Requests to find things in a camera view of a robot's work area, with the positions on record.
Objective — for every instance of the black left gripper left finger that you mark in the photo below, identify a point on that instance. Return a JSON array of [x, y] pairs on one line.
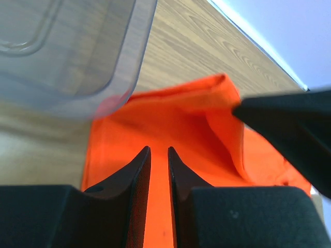
[[111, 213]]

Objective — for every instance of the clear plastic bin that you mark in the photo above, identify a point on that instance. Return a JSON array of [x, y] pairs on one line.
[[77, 59]]

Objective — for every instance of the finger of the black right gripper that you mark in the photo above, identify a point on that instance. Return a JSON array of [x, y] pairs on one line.
[[298, 126]]

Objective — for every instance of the orange t shirt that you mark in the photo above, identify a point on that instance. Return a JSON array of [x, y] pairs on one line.
[[196, 119]]

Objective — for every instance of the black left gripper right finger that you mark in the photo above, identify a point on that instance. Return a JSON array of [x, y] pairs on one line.
[[208, 216]]

